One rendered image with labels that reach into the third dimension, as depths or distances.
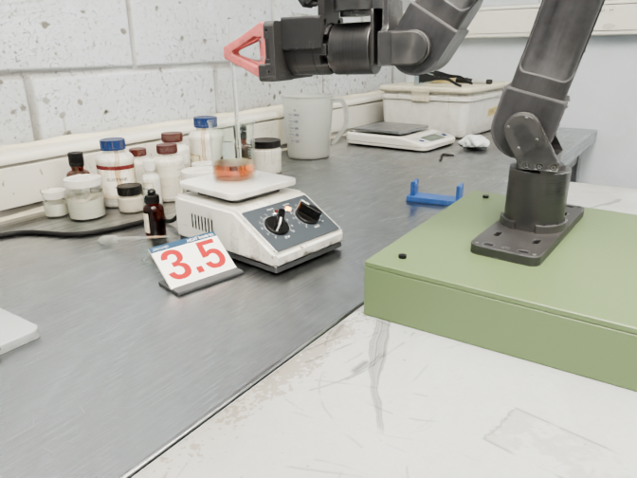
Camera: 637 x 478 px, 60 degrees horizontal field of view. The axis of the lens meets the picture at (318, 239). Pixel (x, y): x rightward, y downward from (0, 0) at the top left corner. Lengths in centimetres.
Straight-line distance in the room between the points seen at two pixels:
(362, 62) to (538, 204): 24
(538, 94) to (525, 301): 21
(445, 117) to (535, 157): 111
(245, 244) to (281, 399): 28
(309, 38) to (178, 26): 66
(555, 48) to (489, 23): 142
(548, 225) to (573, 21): 20
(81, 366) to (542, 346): 40
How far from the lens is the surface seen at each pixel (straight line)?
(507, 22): 201
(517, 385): 49
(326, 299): 60
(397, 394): 46
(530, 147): 59
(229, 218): 70
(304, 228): 71
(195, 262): 67
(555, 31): 61
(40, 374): 54
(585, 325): 49
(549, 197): 62
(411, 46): 60
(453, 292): 52
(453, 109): 169
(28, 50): 108
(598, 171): 202
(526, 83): 60
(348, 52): 65
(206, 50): 134
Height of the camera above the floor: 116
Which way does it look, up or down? 19 degrees down
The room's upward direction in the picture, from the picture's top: 1 degrees counter-clockwise
